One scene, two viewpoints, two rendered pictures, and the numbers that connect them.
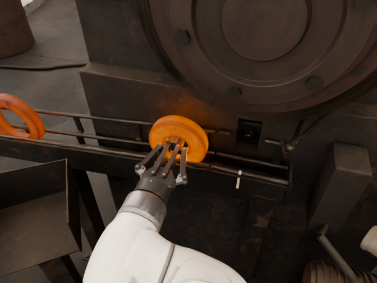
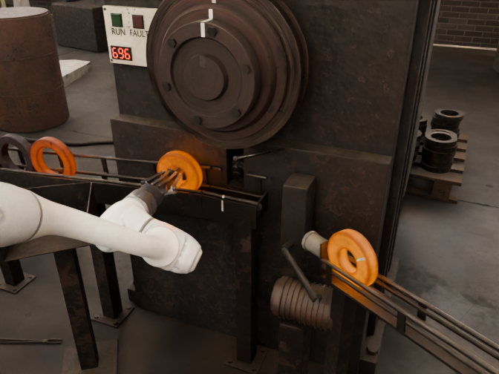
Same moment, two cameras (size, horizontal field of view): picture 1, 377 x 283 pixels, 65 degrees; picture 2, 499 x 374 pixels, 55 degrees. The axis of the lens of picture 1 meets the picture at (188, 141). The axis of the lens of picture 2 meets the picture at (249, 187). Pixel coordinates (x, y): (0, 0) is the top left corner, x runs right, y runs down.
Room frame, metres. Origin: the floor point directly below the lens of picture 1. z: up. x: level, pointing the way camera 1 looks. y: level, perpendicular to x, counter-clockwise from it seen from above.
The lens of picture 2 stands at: (-0.80, -0.34, 1.46)
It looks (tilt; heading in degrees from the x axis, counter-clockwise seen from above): 29 degrees down; 5
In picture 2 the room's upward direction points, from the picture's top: straight up
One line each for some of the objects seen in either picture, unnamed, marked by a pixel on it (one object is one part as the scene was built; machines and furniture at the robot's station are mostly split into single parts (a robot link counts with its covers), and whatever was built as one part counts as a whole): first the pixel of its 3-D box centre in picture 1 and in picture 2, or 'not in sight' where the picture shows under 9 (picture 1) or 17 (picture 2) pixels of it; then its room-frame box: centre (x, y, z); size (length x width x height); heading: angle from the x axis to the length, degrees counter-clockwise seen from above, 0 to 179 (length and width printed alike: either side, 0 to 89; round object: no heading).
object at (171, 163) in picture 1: (171, 163); (168, 182); (0.49, 0.04, 0.76); 0.11 x 0.01 x 0.04; 162
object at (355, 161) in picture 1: (334, 190); (298, 213); (0.47, -0.37, 0.68); 0.11 x 0.08 x 0.24; 163
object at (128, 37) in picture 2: not in sight; (141, 37); (0.73, 0.16, 1.15); 0.26 x 0.02 x 0.18; 73
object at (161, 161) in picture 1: (161, 161); (161, 181); (0.50, 0.06, 0.76); 0.11 x 0.01 x 0.04; 165
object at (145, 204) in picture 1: (143, 212); (139, 205); (0.36, 0.09, 0.75); 0.09 x 0.06 x 0.09; 73
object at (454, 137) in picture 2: not in sight; (374, 130); (2.35, -0.90, 0.22); 1.20 x 0.81 x 0.44; 71
